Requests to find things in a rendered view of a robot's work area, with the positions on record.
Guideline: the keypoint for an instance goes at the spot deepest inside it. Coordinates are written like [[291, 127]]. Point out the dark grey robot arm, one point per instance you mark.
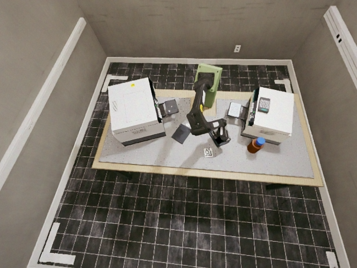
[[196, 119]]

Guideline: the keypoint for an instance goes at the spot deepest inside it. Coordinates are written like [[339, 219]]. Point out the white multi-well plate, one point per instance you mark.
[[234, 109]]

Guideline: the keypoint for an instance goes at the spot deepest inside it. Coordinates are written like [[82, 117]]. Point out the brown bottle with blue cap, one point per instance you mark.
[[256, 145]]

